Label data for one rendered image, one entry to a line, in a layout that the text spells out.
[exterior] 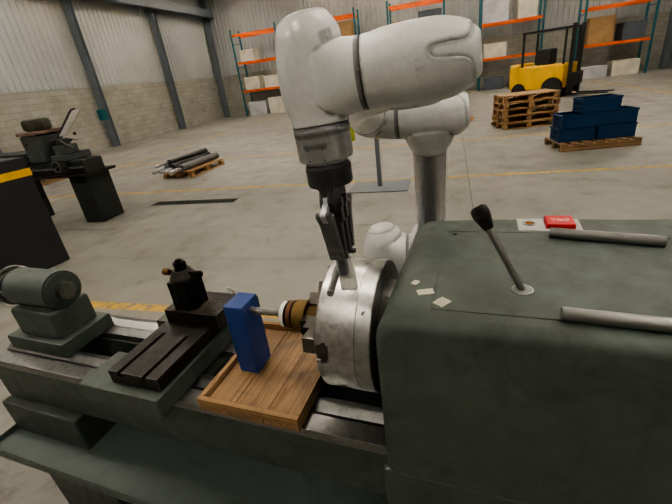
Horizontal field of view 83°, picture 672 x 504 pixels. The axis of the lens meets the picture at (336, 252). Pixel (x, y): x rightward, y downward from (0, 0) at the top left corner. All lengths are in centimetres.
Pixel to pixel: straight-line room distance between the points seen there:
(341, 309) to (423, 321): 22
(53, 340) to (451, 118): 149
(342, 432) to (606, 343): 61
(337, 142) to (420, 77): 15
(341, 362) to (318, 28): 61
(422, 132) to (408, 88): 55
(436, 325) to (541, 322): 16
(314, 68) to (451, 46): 18
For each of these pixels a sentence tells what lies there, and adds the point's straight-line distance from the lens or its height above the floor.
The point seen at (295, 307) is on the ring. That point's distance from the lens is 99.
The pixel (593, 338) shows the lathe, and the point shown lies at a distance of 68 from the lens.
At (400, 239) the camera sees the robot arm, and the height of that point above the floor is 103.
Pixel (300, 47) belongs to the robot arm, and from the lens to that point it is 59.
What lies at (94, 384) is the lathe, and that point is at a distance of 135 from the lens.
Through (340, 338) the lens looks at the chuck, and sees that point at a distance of 82.
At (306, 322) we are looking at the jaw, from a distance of 94.
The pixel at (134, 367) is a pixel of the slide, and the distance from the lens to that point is 125.
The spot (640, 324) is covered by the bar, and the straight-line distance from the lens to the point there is 70.
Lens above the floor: 164
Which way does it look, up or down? 25 degrees down
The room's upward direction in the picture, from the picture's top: 8 degrees counter-clockwise
